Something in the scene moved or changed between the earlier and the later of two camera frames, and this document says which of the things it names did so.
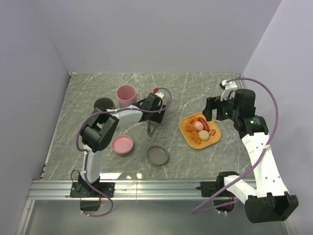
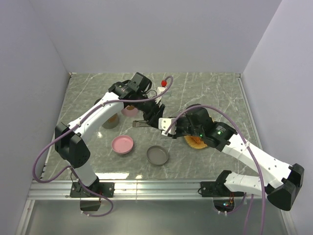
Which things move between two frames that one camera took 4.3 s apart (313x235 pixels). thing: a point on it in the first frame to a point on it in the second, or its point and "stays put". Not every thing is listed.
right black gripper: x=213 y=103 to x=178 y=134
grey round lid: x=157 y=155 stays put
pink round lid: x=122 y=144 stays put
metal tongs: x=149 y=131 to x=143 y=123
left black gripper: x=158 y=117 stays put
